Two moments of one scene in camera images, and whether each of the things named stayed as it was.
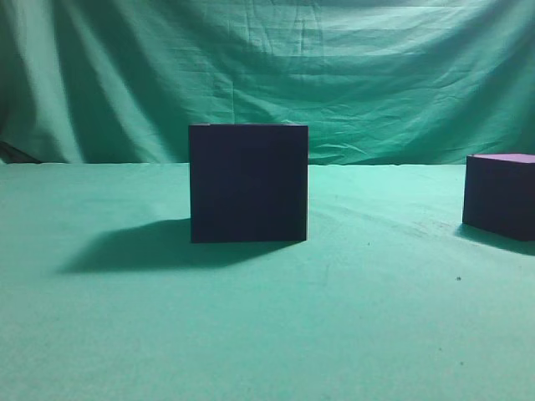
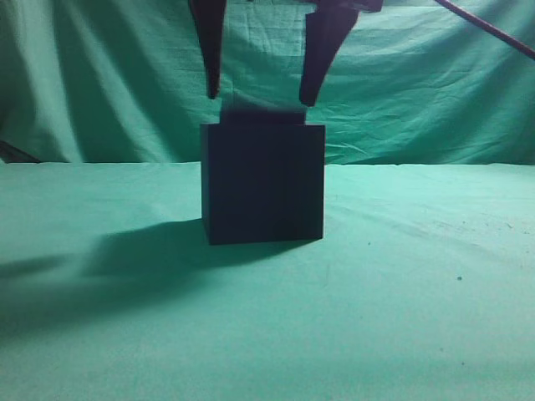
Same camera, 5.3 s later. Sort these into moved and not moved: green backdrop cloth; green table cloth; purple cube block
Moved: purple cube block
Not moved: green table cloth; green backdrop cloth
